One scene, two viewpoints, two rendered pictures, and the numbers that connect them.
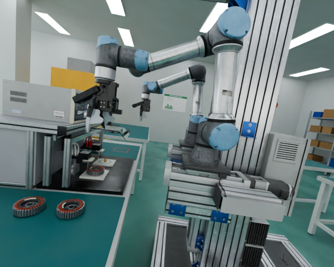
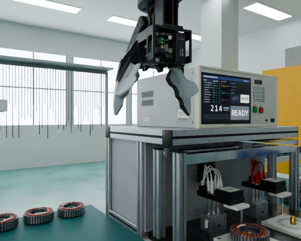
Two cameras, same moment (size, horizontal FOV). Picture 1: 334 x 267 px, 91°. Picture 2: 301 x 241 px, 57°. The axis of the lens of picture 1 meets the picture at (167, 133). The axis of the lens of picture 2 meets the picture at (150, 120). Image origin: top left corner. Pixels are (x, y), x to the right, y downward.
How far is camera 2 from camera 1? 46 cm
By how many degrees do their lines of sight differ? 63
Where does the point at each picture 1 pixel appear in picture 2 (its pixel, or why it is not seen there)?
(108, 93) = (155, 20)
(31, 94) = (156, 91)
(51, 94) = not seen: hidden behind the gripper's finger
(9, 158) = (126, 183)
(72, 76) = (293, 76)
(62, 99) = not seen: hidden behind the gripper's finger
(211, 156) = not seen: outside the picture
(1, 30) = (209, 46)
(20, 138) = (134, 153)
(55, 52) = (274, 50)
